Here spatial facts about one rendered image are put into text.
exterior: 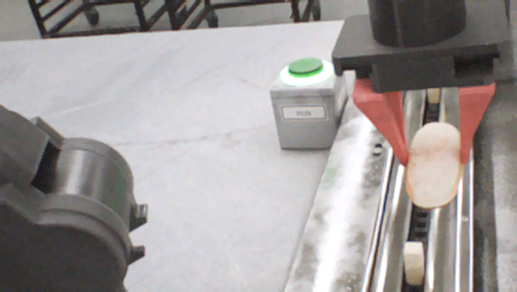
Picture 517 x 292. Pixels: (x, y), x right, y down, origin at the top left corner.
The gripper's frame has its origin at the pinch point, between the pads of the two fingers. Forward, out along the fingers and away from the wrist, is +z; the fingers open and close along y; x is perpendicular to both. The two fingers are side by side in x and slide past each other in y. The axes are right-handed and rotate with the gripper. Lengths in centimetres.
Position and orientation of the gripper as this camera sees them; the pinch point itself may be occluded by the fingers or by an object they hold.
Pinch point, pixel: (433, 151)
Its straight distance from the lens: 45.8
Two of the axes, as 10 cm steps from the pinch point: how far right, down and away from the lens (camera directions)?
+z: 2.1, 8.5, 4.9
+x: -2.2, 5.3, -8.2
